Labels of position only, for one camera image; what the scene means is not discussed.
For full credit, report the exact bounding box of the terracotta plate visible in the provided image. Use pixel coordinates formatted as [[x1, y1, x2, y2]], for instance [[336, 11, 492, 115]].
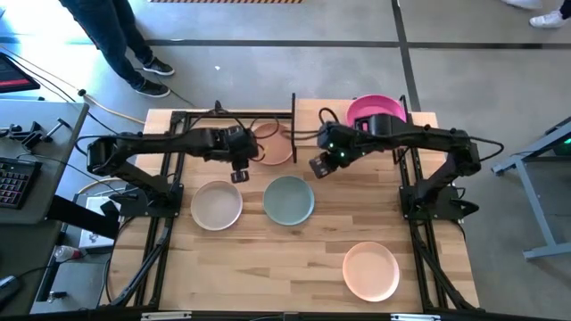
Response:
[[252, 122, 294, 167]]

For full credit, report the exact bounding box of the magenta plate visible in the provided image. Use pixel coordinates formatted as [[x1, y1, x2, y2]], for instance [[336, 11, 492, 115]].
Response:
[[345, 94, 408, 135]]

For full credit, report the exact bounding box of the beige plate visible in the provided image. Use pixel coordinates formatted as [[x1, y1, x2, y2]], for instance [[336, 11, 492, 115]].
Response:
[[190, 180, 244, 232]]

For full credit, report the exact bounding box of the teal plate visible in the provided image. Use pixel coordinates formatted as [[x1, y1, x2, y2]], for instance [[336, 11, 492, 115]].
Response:
[[262, 175, 316, 227]]

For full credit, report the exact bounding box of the peach plate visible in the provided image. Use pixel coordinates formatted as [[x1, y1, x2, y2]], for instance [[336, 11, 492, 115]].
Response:
[[342, 241, 401, 303]]

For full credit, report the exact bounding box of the wooden shelf with black legs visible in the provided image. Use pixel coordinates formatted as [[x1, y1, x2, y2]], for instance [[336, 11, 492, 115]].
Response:
[[291, 92, 410, 165]]

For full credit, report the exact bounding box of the person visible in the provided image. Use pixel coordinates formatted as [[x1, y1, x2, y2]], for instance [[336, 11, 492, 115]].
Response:
[[499, 0, 571, 29], [59, 0, 176, 99]]

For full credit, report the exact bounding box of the white box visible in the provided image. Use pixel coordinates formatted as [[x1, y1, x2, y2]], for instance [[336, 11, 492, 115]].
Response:
[[79, 194, 120, 250]]

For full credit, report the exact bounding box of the black bar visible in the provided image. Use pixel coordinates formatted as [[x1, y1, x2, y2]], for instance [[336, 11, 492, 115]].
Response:
[[44, 193, 121, 241]]

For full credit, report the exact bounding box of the grey desk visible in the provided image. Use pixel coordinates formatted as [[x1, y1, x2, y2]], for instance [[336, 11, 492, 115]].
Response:
[[0, 100, 90, 226]]

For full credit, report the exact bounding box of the plastic bottle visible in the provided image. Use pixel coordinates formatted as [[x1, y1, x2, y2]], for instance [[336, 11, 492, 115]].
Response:
[[52, 243, 87, 264]]

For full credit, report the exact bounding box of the black clamp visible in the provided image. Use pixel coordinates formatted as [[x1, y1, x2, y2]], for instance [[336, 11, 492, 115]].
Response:
[[0, 117, 72, 152]]

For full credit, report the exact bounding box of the grey metal stand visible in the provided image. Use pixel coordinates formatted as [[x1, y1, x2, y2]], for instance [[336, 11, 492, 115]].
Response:
[[490, 116, 571, 262]]

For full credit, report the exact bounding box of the backlit keyboard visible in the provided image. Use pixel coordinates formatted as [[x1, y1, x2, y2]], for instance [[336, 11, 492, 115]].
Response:
[[0, 156, 44, 210]]

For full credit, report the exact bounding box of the computer monitor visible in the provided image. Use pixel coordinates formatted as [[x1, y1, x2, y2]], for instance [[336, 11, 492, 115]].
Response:
[[0, 52, 41, 95]]

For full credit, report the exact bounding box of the cream floor cable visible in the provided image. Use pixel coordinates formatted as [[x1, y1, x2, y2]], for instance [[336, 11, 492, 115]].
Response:
[[79, 91, 147, 126]]

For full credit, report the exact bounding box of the white bracket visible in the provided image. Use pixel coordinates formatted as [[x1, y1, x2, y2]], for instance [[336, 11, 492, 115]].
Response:
[[390, 313, 443, 321], [140, 311, 193, 321]]

